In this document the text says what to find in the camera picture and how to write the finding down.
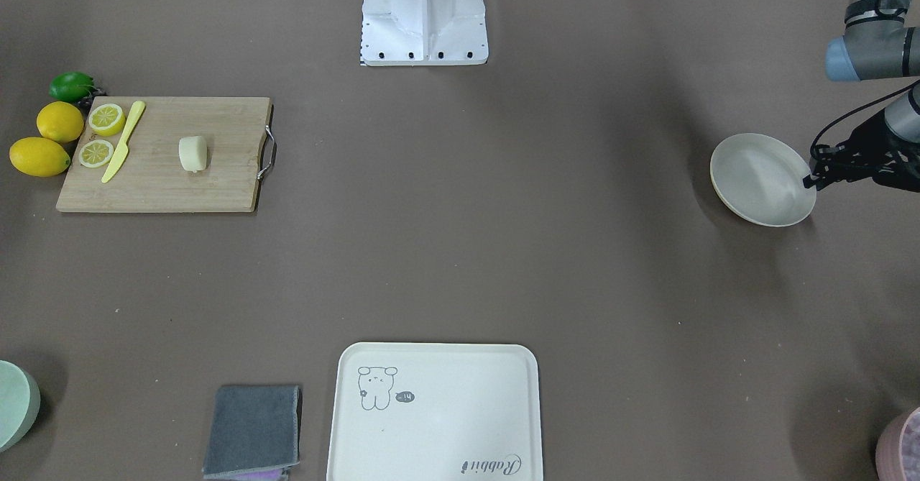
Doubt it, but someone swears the lemon half slice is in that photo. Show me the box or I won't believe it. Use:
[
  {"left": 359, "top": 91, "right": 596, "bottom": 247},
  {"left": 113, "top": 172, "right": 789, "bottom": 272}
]
[
  {"left": 75, "top": 138, "right": 115, "bottom": 169},
  {"left": 88, "top": 102, "right": 127, "bottom": 137}
]

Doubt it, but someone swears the pale white bun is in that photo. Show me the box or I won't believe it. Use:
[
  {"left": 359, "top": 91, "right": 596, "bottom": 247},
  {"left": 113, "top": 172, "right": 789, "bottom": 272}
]
[{"left": 178, "top": 136, "right": 209, "bottom": 173}]

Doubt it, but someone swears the grey folded cloth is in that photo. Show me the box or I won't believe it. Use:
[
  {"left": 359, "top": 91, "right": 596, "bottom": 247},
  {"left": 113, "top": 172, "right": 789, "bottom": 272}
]
[{"left": 203, "top": 384, "right": 301, "bottom": 480}]

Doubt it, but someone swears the wooden cutting board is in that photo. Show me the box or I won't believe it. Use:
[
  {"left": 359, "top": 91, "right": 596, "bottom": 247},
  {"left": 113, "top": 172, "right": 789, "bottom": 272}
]
[{"left": 56, "top": 96, "right": 273, "bottom": 214}]

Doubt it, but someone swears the cream rectangular tray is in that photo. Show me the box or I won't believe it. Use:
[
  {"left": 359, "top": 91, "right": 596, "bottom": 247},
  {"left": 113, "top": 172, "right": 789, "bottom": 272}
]
[{"left": 326, "top": 342, "right": 543, "bottom": 480}]

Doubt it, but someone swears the green lime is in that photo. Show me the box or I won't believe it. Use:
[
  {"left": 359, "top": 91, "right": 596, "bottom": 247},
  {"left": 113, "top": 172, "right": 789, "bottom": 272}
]
[{"left": 48, "top": 71, "right": 96, "bottom": 104}]

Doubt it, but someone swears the yellow plastic knife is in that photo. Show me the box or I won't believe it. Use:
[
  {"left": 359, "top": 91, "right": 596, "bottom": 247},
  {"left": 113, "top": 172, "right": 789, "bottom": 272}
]
[{"left": 101, "top": 101, "right": 147, "bottom": 183}]

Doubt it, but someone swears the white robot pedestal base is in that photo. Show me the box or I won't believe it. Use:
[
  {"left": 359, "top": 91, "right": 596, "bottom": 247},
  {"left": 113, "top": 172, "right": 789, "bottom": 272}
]
[{"left": 359, "top": 0, "right": 489, "bottom": 66}]

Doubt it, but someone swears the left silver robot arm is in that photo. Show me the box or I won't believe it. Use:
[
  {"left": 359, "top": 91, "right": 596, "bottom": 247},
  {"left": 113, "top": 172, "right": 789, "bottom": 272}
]
[{"left": 803, "top": 0, "right": 919, "bottom": 192}]

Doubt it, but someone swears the whole yellow lemon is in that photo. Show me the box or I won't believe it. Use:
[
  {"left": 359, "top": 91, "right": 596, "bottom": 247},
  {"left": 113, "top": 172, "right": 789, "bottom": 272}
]
[
  {"left": 36, "top": 101, "right": 85, "bottom": 144},
  {"left": 9, "top": 137, "right": 71, "bottom": 178}
]

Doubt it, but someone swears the mint green bowl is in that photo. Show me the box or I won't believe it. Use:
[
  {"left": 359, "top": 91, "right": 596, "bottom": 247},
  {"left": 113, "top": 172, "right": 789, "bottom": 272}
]
[{"left": 1, "top": 360, "right": 42, "bottom": 452}]

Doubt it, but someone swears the beige round plate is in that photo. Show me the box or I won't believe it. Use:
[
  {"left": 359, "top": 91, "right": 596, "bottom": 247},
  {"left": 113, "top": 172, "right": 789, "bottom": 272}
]
[{"left": 709, "top": 133, "right": 817, "bottom": 226}]

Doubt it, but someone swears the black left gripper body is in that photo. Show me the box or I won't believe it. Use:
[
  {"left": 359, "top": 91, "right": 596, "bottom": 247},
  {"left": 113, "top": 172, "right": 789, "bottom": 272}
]
[{"left": 811, "top": 111, "right": 919, "bottom": 192}]

